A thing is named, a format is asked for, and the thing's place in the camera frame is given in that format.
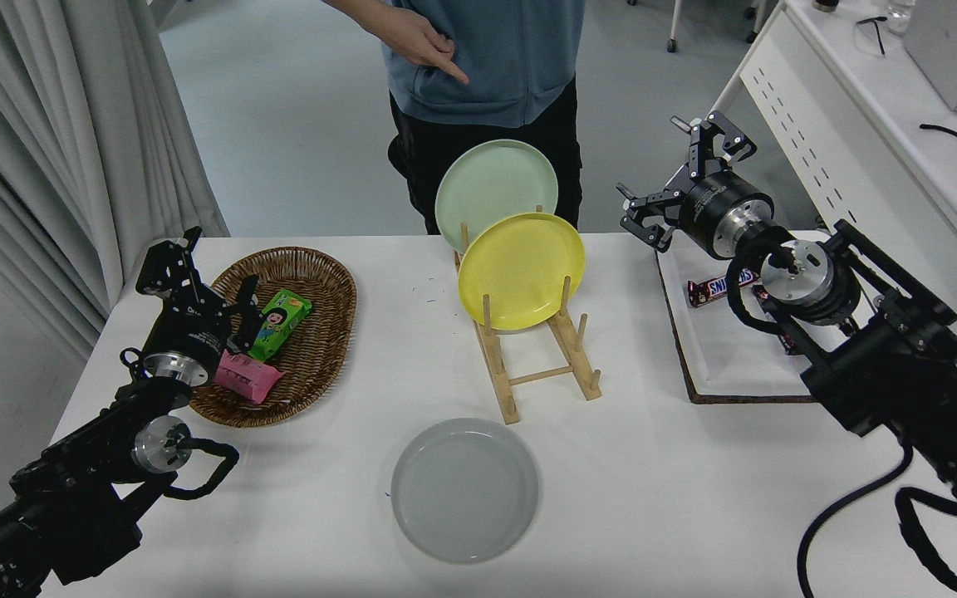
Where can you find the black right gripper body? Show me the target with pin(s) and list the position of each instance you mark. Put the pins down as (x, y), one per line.
(719, 208)

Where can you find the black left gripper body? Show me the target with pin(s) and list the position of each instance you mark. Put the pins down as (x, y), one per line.
(189, 336)

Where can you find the grey plate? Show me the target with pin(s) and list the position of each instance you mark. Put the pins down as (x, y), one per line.
(464, 490)

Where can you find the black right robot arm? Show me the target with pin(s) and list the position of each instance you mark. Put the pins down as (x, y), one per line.
(902, 374)

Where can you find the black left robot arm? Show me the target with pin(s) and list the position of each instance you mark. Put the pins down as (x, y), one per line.
(71, 490)

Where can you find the yellow plate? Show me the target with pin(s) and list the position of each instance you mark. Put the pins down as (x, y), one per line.
(520, 270)

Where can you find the pale green plate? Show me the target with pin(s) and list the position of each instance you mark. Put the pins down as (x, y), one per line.
(491, 183)

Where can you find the wooden plate rack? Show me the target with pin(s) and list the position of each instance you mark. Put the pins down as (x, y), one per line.
(503, 386)

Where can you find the person's right hand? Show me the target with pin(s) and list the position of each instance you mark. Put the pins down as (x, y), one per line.
(416, 37)

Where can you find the green snack pack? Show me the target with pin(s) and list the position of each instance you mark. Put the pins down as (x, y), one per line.
(279, 324)

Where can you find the pink snack pack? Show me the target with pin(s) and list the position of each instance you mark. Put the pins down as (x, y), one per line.
(247, 378)

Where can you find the brown wicker basket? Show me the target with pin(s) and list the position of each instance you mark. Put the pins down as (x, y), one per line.
(325, 332)

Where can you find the brown Snickers bar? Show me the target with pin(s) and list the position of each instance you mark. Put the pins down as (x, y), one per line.
(790, 342)
(707, 289)

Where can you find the white caster leg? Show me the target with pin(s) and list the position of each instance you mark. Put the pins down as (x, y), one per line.
(757, 17)
(674, 25)

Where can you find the white tray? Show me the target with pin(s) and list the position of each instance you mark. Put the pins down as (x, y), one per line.
(728, 357)

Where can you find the white perforated desk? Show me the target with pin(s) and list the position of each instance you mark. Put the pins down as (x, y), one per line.
(877, 124)

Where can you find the grey curtain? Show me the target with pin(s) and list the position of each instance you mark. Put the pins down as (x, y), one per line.
(55, 124)

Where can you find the person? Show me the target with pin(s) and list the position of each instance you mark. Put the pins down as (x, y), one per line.
(495, 91)

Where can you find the black eyeglasses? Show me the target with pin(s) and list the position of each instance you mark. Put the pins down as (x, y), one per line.
(879, 33)

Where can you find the clear plastic bottle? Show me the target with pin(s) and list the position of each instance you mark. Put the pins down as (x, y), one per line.
(900, 12)

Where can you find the silver laptop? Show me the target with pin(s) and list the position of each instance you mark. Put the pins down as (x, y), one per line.
(944, 41)

